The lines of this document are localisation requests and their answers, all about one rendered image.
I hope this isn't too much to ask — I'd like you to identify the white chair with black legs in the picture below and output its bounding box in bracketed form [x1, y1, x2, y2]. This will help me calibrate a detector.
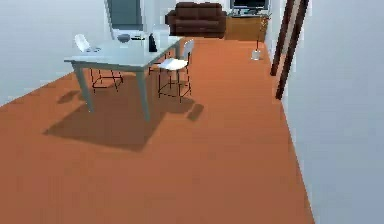
[156, 38, 195, 104]
[73, 33, 125, 94]

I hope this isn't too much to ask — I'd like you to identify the black bottle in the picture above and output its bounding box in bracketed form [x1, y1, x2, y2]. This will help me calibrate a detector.
[148, 33, 158, 53]

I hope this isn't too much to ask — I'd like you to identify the pale grey dining table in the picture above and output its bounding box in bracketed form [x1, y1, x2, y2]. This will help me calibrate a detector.
[63, 35, 183, 123]

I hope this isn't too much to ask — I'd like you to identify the dark brown sofa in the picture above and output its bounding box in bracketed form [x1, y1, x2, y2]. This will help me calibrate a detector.
[165, 1, 228, 39]

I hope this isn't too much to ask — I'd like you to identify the wooden television cabinet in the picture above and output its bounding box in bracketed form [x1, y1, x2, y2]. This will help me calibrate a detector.
[224, 13, 270, 43]

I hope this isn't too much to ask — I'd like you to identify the grey window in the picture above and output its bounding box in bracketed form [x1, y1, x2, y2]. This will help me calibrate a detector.
[105, 0, 145, 32]

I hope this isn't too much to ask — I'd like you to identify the dark brown room door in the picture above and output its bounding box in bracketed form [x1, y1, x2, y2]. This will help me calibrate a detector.
[269, 0, 310, 101]

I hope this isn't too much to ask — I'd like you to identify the black television set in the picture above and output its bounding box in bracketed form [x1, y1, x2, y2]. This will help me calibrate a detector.
[230, 0, 270, 12]

